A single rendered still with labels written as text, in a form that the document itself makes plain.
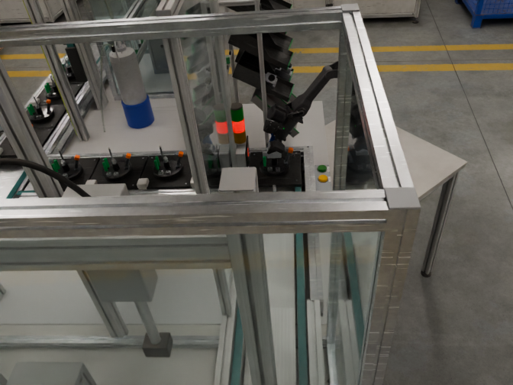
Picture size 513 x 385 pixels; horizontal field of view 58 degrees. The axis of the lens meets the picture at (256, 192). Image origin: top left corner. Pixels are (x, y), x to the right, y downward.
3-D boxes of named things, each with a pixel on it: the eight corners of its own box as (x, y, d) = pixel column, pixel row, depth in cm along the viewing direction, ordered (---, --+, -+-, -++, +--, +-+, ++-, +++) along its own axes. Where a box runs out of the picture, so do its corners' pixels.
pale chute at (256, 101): (297, 123, 236) (303, 118, 234) (292, 137, 227) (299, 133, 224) (256, 86, 227) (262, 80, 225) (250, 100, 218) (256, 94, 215)
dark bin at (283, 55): (291, 56, 213) (298, 43, 207) (286, 70, 203) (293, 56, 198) (235, 30, 210) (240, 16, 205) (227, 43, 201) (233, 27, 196)
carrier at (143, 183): (198, 156, 227) (193, 136, 219) (190, 189, 210) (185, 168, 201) (150, 158, 230) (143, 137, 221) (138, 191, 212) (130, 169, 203)
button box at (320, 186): (328, 174, 218) (329, 163, 214) (332, 205, 202) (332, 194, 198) (314, 174, 218) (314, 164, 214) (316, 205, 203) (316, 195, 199)
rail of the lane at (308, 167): (312, 161, 232) (312, 143, 225) (323, 315, 166) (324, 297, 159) (301, 162, 233) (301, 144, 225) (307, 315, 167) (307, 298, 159)
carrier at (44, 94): (83, 86, 292) (77, 68, 284) (70, 106, 274) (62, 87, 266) (46, 88, 294) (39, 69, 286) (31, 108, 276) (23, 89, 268)
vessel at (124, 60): (150, 92, 267) (133, 27, 242) (143, 105, 257) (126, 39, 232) (126, 93, 269) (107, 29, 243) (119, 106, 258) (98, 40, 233)
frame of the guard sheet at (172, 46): (243, 194, 203) (209, -70, 135) (230, 315, 157) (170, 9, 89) (236, 194, 203) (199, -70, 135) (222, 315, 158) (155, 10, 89)
